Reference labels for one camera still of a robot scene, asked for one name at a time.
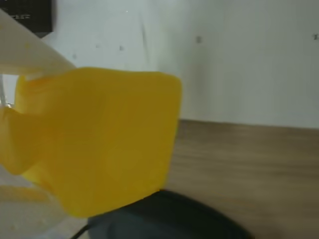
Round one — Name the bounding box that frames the black stand cable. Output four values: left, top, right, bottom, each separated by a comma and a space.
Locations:
71, 223, 91, 239

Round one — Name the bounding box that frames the dark brown open box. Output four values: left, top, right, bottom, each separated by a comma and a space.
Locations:
0, 0, 54, 39

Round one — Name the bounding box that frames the yellow square block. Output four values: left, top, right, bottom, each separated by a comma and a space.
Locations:
0, 66, 183, 219

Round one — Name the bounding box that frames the black round stand base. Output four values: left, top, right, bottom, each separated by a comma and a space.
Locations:
87, 189, 255, 239

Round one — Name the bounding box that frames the white paper sheet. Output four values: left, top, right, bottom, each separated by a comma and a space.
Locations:
143, 0, 319, 130
37, 0, 160, 75

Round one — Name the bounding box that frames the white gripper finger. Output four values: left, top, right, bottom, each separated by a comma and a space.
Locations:
0, 170, 71, 239
0, 8, 77, 77

